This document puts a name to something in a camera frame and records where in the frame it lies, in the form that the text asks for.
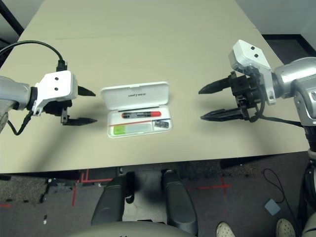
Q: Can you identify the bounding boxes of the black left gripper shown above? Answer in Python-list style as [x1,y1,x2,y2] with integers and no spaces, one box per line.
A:
[45,86,98,126]

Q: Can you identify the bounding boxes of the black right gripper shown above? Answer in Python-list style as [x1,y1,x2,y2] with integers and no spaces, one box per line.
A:
[198,73,264,122]

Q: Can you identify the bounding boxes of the white plastic pencil case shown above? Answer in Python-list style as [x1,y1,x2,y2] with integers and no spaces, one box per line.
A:
[100,81,174,139]

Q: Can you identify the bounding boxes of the red and black marker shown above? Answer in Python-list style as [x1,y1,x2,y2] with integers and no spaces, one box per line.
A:
[121,111,161,119]

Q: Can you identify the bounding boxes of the red tape lines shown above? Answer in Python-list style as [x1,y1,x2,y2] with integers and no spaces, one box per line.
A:
[71,169,114,207]

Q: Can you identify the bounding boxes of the red tape cross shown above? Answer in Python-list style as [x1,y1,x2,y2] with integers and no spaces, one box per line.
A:
[197,177,233,196]

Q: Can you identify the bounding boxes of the grey left robot leg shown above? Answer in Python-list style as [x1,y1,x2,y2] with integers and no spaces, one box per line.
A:
[90,174,128,227]

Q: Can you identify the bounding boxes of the grey robot leg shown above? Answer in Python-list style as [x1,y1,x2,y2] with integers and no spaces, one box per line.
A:
[161,169,198,235]
[90,174,128,227]

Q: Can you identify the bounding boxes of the grey right robot leg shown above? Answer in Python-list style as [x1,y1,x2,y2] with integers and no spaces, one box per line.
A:
[161,169,198,235]

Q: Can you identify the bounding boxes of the grey square floor pad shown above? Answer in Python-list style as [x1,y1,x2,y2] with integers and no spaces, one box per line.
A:
[264,199,281,215]

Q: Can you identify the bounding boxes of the white perforated shoe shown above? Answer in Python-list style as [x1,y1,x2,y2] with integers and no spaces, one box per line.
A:
[216,221,237,237]
[276,218,296,237]

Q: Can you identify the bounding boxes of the grey robot torso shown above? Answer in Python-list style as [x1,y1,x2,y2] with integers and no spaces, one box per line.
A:
[71,221,192,237]

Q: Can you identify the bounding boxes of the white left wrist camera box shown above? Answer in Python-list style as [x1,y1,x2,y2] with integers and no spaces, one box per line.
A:
[32,71,79,117]

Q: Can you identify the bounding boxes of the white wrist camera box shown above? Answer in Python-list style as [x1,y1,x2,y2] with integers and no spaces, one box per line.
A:
[32,71,79,117]
[227,39,277,106]

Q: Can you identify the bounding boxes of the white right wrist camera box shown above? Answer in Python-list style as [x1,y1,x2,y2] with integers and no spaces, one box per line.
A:
[227,39,277,106]

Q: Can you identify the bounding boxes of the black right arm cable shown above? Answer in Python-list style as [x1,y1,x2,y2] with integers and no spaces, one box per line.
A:
[249,98,306,127]

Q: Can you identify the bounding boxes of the thin black left gripper cable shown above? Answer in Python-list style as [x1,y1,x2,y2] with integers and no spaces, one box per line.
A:
[7,111,34,136]

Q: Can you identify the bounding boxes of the thick black left camera cable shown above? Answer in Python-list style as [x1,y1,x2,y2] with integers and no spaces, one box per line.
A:
[0,41,69,72]

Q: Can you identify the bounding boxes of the thin black floor cable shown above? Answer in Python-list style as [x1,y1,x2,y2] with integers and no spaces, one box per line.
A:
[263,168,284,204]

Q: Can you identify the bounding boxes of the side table with black frame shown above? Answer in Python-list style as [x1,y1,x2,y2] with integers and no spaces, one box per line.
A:
[0,0,25,35]

